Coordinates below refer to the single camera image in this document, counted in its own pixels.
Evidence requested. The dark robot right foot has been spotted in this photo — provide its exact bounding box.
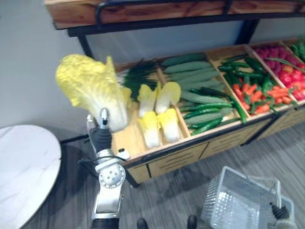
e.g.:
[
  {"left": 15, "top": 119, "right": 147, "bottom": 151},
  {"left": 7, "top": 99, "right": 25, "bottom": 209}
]
[{"left": 186, "top": 214, "right": 199, "bottom": 229}]

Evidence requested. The wooden produce display stand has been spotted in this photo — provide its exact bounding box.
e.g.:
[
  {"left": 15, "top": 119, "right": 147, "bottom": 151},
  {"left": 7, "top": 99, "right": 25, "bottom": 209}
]
[{"left": 44, "top": 0, "right": 305, "bottom": 189}]

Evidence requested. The pale green cucumber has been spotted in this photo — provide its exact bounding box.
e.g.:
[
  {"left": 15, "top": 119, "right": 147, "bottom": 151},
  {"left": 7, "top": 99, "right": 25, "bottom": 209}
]
[
  {"left": 164, "top": 61, "right": 213, "bottom": 74},
  {"left": 185, "top": 112, "right": 224, "bottom": 125},
  {"left": 160, "top": 52, "right": 207, "bottom": 67},
  {"left": 181, "top": 90, "right": 230, "bottom": 105},
  {"left": 175, "top": 75, "right": 224, "bottom": 91},
  {"left": 169, "top": 67, "right": 221, "bottom": 82}
]

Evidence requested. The large yellow napa cabbage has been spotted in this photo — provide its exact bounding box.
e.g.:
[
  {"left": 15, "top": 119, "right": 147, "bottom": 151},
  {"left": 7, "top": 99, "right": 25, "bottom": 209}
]
[{"left": 55, "top": 53, "right": 132, "bottom": 132}]

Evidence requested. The round white marble table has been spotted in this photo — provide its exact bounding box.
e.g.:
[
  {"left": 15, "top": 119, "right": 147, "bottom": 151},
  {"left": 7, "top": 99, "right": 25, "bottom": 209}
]
[{"left": 0, "top": 125, "right": 63, "bottom": 229}]

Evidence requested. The green scallion bunch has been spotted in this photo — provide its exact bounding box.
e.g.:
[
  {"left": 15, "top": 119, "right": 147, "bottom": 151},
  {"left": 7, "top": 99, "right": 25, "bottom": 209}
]
[{"left": 118, "top": 59, "right": 161, "bottom": 101}]

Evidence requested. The pile of red tomatoes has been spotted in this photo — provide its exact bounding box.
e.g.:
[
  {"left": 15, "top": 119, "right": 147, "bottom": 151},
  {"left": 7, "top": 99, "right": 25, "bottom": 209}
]
[{"left": 278, "top": 63, "right": 305, "bottom": 101}]

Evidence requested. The dark robot left foot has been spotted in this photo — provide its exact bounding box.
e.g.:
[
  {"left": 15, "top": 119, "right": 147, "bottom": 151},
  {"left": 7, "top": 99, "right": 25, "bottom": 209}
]
[{"left": 136, "top": 218, "right": 149, "bottom": 229}]

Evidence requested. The green leafy vegetable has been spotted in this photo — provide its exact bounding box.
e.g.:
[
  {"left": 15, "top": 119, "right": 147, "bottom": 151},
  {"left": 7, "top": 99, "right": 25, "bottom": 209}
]
[{"left": 290, "top": 37, "right": 305, "bottom": 63}]

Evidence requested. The clear plastic shopping basket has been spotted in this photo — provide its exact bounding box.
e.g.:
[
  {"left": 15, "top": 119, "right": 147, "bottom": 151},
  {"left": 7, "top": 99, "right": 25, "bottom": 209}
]
[{"left": 201, "top": 166, "right": 296, "bottom": 229}]

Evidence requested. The small yellow napa cabbage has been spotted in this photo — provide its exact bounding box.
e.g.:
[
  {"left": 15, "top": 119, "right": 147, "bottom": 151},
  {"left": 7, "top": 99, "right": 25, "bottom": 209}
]
[
  {"left": 137, "top": 83, "right": 162, "bottom": 118},
  {"left": 154, "top": 82, "right": 182, "bottom": 115},
  {"left": 137, "top": 111, "right": 163, "bottom": 149},
  {"left": 121, "top": 87, "right": 133, "bottom": 109},
  {"left": 158, "top": 108, "right": 181, "bottom": 143}
]

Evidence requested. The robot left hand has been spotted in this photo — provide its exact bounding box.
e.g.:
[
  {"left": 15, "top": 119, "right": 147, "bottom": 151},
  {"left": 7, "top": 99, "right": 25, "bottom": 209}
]
[{"left": 86, "top": 107, "right": 113, "bottom": 154}]

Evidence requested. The long green pepper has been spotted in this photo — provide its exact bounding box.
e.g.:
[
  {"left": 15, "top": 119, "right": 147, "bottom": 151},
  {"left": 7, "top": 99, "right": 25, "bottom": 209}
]
[
  {"left": 179, "top": 102, "right": 234, "bottom": 113},
  {"left": 183, "top": 107, "right": 222, "bottom": 120},
  {"left": 190, "top": 116, "right": 224, "bottom": 136},
  {"left": 228, "top": 94, "right": 249, "bottom": 125}
]

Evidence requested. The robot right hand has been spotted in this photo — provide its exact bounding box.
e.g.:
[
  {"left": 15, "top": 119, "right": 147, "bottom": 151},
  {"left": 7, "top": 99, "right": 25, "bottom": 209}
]
[{"left": 269, "top": 202, "right": 297, "bottom": 229}]

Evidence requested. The pile of pink red berries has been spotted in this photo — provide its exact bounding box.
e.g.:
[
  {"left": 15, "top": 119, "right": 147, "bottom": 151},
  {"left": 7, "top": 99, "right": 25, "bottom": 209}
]
[{"left": 254, "top": 46, "right": 305, "bottom": 73}]

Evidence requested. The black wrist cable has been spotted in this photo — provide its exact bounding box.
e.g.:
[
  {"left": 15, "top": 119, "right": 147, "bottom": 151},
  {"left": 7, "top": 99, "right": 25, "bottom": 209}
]
[{"left": 78, "top": 154, "right": 121, "bottom": 168}]

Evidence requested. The dark robot foot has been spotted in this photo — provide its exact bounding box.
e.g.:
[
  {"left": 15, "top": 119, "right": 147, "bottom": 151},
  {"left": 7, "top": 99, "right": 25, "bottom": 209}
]
[
  {"left": 136, "top": 218, "right": 149, "bottom": 229},
  {"left": 186, "top": 214, "right": 199, "bottom": 229}
]

